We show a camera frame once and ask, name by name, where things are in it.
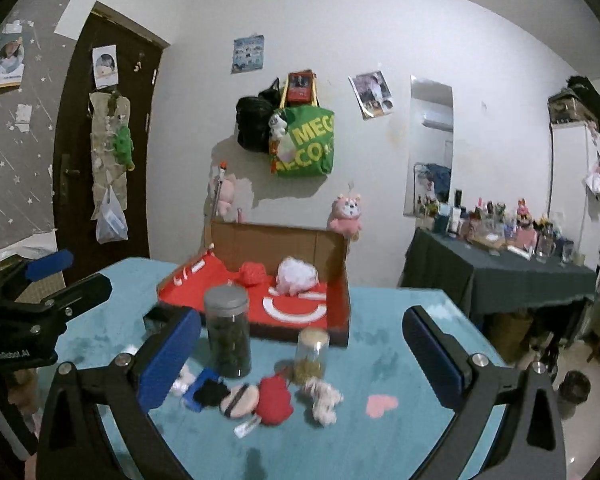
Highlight small glass jar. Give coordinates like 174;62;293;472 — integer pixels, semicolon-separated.
293;327;330;386

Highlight blue packet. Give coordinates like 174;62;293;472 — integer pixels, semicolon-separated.
182;369;222;413

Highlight black trash bin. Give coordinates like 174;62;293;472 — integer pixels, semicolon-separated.
559;369;592;419

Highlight black scrunchie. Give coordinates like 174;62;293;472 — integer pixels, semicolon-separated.
196;379;231;408

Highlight pink plush toy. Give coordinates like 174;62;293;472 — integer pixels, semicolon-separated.
328;192;365;241

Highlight white plush keychain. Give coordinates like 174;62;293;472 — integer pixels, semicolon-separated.
267;112;291;154

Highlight door handle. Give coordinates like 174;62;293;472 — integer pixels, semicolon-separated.
59;154;84;196

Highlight cardboard box with red lining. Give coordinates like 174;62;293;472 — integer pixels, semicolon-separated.
157;220;352;349

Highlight black bag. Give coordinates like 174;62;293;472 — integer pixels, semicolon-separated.
235;77;287;154

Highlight blue wall poster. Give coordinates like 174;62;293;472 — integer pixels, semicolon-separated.
231;35;265;74

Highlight portrait wall poster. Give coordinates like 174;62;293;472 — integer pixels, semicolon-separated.
0;34;29;90

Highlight wall mirror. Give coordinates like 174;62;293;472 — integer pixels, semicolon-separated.
403;74;455;219

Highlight large glass jar grey lid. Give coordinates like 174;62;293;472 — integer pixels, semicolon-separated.
203;286;253;379

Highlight white wardrobe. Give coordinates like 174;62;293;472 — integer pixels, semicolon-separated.
547;87;600;263

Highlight beige hanging organizer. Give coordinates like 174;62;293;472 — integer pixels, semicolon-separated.
88;88;132;221

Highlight white crumpled plastic bag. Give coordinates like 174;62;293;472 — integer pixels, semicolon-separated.
275;257;319;295

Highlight red foam net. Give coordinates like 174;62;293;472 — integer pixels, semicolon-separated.
237;261;269;287

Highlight pink printed cloth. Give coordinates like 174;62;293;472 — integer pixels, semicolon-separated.
2;367;39;414

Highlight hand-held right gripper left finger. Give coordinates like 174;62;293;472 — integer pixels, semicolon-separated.
37;305;203;480

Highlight dark brown door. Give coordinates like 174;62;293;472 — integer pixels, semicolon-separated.
52;0;171;261

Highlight group of cosmetic bottles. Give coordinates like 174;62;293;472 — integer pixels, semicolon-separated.
417;188;586;266

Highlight white fluffy checked bow clip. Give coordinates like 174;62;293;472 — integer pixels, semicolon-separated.
171;364;197;397

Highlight red heart plush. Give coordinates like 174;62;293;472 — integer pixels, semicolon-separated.
255;375;294;426

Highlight green frog plush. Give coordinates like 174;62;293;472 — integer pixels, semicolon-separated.
111;124;135;169

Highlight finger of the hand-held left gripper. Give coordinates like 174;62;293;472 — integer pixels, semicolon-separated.
0;249;75;301
27;274;113;333

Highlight green tote bag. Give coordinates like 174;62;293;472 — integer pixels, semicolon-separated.
270;105;337;179

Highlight metal stick orange tip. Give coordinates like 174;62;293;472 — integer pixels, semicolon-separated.
210;160;230;226

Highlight photo on door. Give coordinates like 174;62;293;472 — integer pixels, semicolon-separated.
92;44;120;89

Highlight photo wall poster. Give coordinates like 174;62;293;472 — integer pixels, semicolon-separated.
348;70;395;120

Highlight dark cloth covered table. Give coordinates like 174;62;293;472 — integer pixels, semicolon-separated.
402;227;599;322

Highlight black clothing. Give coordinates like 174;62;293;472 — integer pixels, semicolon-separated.
564;74;600;142

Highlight pink pig plush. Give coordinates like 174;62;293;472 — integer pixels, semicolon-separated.
208;172;239;221

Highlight white knotted rope toy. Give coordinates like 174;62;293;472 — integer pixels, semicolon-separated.
300;377;344;426

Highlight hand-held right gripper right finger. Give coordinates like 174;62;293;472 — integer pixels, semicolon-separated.
402;304;567;480

